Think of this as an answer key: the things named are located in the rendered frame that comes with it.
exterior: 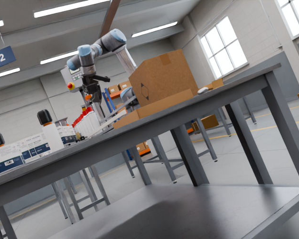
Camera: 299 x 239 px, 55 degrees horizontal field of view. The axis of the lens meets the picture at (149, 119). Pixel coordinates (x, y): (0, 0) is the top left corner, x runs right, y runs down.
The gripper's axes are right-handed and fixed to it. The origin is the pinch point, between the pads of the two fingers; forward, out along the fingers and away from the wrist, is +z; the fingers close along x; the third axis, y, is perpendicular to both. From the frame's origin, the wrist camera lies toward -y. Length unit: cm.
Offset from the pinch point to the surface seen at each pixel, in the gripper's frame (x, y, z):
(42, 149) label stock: -41, 35, 35
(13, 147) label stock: -17, 54, 15
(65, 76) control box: -64, 0, -6
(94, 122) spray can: -18.0, 0.5, 18.8
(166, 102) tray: 72, 0, -20
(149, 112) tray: 73, 8, -19
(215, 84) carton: -259, -350, 145
